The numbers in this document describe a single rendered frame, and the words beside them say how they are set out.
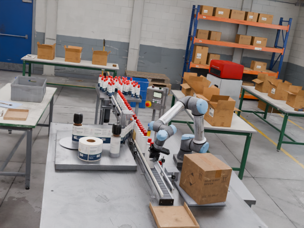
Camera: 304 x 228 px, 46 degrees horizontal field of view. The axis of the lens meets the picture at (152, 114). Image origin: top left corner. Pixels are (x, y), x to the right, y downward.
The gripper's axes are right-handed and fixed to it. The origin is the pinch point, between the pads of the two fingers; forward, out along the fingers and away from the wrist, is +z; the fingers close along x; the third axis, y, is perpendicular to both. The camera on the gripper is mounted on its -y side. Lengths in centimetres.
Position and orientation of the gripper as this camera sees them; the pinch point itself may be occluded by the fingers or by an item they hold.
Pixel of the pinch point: (154, 160)
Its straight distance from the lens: 293.5
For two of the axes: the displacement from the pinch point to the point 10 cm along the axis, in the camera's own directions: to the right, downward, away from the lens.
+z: -2.3, 6.8, 7.0
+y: -9.6, -0.6, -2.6
